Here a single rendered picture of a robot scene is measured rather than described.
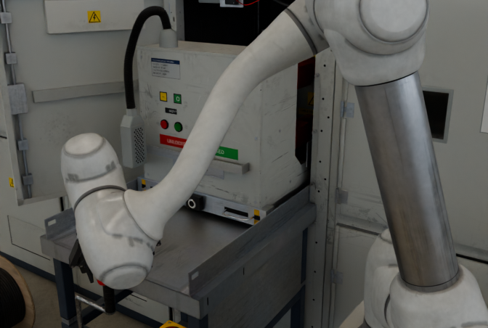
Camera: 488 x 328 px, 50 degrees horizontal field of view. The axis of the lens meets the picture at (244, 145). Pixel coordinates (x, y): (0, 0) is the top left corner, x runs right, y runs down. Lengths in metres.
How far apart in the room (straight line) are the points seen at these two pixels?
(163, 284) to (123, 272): 0.58
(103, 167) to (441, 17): 1.03
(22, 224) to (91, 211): 2.26
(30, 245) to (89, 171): 2.25
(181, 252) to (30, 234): 1.69
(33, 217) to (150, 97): 1.43
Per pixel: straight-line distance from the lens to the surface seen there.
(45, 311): 2.95
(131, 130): 1.74
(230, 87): 0.93
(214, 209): 1.74
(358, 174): 1.75
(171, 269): 1.49
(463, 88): 1.59
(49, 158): 2.02
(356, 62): 0.79
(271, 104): 1.59
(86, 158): 0.95
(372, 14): 0.74
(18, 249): 3.30
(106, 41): 2.00
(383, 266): 1.16
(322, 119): 1.77
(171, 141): 1.78
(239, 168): 1.59
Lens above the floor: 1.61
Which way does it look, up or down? 18 degrees down
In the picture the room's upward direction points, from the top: straight up
